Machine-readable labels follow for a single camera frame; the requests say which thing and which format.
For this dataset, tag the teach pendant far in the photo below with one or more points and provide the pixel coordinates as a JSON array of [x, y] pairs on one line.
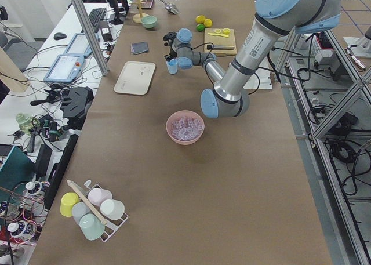
[[79, 45]]

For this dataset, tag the black computer mouse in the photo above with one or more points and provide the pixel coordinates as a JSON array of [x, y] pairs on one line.
[[59, 35]]

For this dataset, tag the green lime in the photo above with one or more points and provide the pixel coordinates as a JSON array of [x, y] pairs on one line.
[[200, 27]]

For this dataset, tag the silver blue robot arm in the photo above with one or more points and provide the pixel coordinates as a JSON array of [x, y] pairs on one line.
[[272, 20]]

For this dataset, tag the grey cup on rack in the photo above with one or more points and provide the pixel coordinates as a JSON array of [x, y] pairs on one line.
[[79, 210]]

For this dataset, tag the wooden cup tree stand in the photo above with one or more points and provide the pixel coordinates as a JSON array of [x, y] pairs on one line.
[[137, 18]]

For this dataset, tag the silver metal scoop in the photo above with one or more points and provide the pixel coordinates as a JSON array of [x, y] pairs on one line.
[[171, 8]]

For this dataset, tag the mint cup on rack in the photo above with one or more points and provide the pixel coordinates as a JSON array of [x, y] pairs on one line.
[[91, 227]]

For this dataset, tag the white cup on rack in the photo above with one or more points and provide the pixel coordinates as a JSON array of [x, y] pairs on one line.
[[112, 209]]

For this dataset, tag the black keyboard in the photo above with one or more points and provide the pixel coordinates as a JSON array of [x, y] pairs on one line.
[[95, 16]]

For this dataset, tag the black monitor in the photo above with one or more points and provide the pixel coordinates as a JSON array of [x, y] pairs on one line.
[[121, 9]]

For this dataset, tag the light blue plastic cup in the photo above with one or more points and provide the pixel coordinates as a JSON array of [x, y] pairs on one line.
[[172, 66]]

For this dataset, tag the yellow lemon near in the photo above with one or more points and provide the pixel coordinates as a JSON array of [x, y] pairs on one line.
[[208, 23]]

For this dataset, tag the mint green bowl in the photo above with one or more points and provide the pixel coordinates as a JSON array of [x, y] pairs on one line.
[[149, 22]]

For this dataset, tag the yellow cup on rack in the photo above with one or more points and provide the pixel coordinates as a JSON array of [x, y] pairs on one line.
[[68, 200]]

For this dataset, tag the steel muddler black tip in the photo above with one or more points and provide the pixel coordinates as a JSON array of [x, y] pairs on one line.
[[219, 47]]

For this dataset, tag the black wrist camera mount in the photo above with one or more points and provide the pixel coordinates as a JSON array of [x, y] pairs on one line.
[[169, 38]]

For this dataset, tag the aluminium frame post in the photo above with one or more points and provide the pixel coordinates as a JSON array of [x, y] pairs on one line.
[[90, 35]]

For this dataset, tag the yellow plastic knife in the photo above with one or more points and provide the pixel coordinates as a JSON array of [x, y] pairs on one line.
[[218, 35]]

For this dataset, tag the teach pendant near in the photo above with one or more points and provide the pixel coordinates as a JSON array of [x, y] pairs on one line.
[[65, 68]]

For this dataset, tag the teach pendant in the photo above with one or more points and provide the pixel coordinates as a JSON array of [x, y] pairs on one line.
[[79, 45], [65, 68]]

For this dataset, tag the pink bowl of ice cubes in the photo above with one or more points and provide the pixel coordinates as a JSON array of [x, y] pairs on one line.
[[185, 127]]

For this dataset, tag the yellow lemon far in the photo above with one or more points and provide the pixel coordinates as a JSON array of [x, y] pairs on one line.
[[200, 19]]

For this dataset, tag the pink cup on rack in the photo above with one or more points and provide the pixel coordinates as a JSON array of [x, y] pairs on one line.
[[96, 196]]

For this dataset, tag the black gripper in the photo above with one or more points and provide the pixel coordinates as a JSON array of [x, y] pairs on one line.
[[172, 53]]

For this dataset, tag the white wire cup rack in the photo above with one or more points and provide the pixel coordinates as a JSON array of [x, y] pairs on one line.
[[97, 214]]

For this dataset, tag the black framed tray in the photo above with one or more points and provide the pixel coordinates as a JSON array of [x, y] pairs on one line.
[[145, 4]]

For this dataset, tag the cream rabbit serving tray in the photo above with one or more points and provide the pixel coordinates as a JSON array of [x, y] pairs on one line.
[[135, 78]]

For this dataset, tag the wooden cutting board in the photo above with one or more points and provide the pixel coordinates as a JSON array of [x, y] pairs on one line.
[[208, 39]]

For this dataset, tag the folded grey cloth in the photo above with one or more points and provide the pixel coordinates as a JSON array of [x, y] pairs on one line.
[[139, 48]]

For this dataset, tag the lemon slice lower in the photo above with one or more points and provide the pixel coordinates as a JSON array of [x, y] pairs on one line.
[[226, 31]]

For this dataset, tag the yellow lemon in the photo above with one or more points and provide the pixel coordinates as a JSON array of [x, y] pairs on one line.
[[208, 23], [200, 19]]

